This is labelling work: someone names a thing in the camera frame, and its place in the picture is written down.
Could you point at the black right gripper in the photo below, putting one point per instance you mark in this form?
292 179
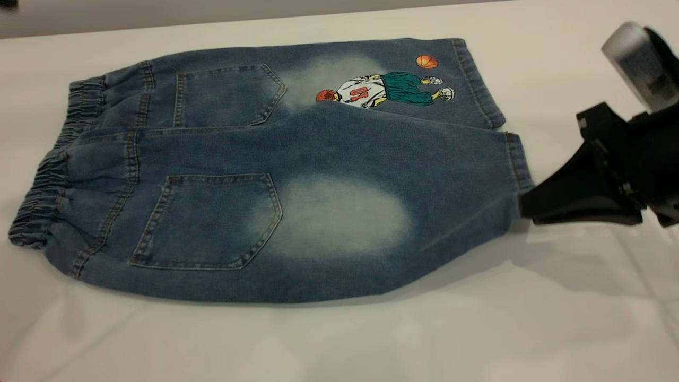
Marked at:
658 159

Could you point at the blue denim shorts with print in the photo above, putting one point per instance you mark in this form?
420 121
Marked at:
329 159

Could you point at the white table cover sheet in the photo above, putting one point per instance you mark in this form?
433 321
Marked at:
477 318

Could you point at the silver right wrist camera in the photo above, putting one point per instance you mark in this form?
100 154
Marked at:
636 58

